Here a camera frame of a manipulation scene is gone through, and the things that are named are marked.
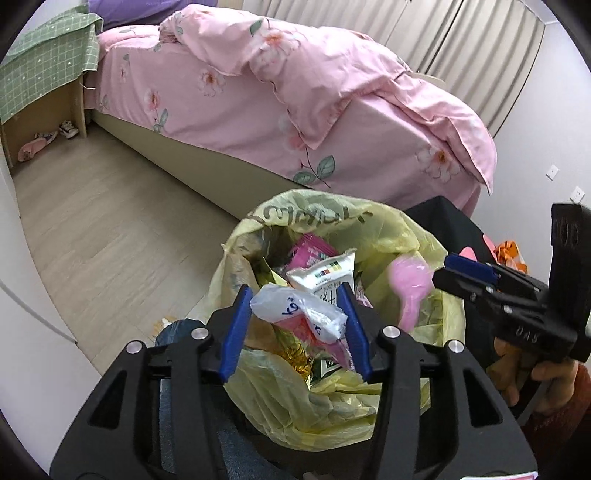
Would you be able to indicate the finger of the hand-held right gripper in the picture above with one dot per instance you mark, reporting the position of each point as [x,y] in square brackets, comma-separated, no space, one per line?
[455,280]
[466,265]

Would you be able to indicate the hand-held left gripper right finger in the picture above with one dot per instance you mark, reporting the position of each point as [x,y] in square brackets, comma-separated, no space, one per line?
[353,332]

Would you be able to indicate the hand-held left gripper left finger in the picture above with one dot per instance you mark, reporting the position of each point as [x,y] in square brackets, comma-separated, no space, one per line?
[235,332]

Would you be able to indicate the pink caterpillar toy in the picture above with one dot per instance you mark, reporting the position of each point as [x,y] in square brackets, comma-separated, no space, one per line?
[408,295]

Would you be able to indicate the clear plastic bag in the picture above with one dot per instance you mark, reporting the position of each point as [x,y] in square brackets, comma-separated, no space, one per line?
[286,307]

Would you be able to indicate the white snack packet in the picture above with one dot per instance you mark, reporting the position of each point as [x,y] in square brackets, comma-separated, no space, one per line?
[323,274]

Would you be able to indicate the yellow plastic bag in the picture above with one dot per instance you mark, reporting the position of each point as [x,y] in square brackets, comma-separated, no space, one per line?
[277,406]

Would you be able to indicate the person's right forearm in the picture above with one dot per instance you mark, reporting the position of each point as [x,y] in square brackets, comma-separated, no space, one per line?
[568,415]

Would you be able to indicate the person's right hand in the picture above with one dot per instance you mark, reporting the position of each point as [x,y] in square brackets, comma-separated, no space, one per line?
[505,364]

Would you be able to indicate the orange snack wrapper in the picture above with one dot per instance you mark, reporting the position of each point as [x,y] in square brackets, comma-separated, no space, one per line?
[508,254]

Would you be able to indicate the white cabinet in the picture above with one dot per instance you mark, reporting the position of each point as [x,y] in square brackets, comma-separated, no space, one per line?
[27,346]

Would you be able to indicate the beige curtain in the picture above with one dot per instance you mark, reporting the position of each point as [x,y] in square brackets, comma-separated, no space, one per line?
[461,55]

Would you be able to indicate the bed with pink sheet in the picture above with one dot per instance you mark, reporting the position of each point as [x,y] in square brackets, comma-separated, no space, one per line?
[184,92]

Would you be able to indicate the white patterned slipper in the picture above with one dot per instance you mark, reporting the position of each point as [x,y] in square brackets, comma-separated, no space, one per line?
[69,130]
[46,137]

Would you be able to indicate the pink slipper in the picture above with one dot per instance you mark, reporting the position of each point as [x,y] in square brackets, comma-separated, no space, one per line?
[30,150]

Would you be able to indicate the wooden nightstand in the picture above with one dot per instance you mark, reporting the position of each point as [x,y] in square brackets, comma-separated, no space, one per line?
[76,106]

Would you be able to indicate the green checked cloth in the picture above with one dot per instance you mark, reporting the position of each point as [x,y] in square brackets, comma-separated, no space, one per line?
[41,69]

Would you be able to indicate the purple pillow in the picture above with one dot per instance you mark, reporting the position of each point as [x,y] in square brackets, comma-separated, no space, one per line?
[138,9]

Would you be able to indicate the white wall socket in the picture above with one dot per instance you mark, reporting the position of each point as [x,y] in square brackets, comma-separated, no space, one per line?
[577,194]

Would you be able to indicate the white wall switch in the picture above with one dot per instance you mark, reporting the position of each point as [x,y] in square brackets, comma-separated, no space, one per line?
[552,171]

